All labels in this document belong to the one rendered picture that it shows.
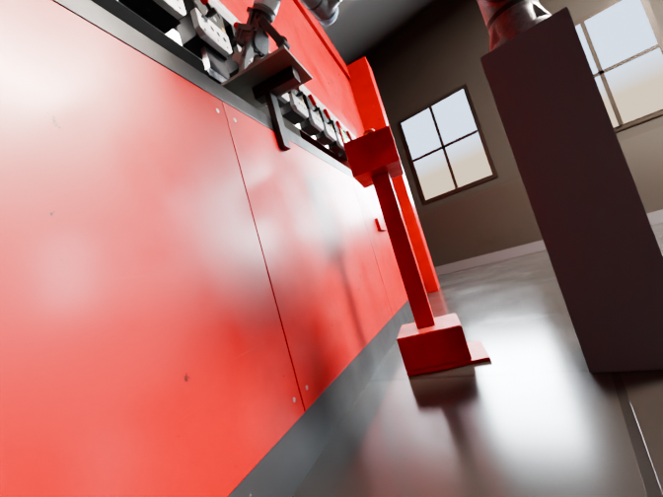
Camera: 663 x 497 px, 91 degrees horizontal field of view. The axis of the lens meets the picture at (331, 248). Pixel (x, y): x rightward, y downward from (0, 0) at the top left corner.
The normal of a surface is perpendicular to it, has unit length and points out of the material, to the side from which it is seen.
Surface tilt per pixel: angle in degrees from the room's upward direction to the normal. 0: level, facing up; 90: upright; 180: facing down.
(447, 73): 90
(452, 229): 90
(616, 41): 90
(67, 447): 90
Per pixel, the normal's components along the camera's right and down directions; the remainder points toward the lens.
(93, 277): 0.89, -0.29
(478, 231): -0.58, 0.09
